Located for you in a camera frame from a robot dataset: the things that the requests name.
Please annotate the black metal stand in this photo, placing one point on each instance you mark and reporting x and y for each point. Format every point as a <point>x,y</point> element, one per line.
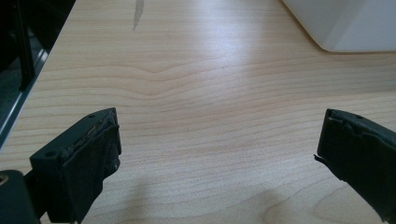
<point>25,46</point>

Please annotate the metal floor rail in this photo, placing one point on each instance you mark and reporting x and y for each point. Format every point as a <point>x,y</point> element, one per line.
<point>18,102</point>

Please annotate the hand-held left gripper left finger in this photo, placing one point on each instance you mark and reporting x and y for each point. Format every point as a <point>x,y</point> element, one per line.
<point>77,168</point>

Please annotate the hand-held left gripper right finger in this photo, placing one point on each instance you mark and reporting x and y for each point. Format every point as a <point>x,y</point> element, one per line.
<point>364,155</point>

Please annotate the white plastic storage box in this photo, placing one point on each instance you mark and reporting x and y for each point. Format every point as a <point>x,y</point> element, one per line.
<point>351,21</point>

